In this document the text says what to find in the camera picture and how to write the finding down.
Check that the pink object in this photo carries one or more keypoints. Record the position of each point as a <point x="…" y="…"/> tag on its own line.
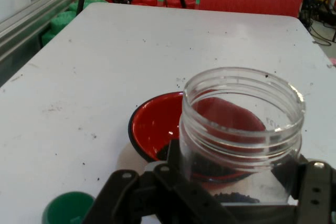
<point x="333" y="61"/>

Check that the clear plastic jar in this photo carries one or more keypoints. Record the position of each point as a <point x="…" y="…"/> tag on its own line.
<point x="283" y="129"/>

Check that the aluminium rail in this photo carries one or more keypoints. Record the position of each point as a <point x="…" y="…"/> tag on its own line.
<point x="31" y="16"/>

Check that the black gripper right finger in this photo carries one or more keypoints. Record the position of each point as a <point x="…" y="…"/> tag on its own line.
<point x="317" y="195"/>

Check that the green foam block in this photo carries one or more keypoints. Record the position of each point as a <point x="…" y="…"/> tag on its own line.
<point x="63" y="19"/>

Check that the red bowl with black rim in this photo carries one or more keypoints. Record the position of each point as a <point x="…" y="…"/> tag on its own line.
<point x="152" y="129"/>

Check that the green capped spice bottle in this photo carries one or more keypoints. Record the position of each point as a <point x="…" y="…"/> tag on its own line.
<point x="65" y="208"/>

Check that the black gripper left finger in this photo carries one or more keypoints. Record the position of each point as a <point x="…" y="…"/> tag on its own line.
<point x="157" y="195"/>

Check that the black seeds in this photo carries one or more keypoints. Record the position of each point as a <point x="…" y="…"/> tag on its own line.
<point x="162" y="153"/>

